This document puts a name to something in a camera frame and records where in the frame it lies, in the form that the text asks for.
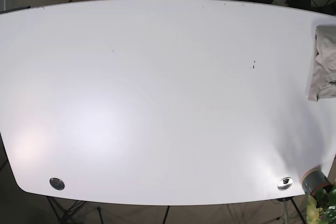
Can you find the beige T-shirt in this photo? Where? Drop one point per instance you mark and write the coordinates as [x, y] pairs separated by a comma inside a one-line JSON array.
[[322, 84]]

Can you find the left silver table grommet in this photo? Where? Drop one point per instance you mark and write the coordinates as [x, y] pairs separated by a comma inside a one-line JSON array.
[[57, 183]]

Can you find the silver table grommet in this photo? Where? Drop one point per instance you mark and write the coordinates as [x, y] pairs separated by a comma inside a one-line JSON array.
[[57, 183], [285, 183]]

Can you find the right silver table grommet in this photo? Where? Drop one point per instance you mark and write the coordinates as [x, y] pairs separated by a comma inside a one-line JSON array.
[[285, 183]]

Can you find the grey plant pot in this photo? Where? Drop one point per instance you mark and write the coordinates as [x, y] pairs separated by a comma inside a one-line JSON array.
[[314, 180]]

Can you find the green potted plant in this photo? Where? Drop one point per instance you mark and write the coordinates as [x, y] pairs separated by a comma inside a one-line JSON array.
[[321, 208]]

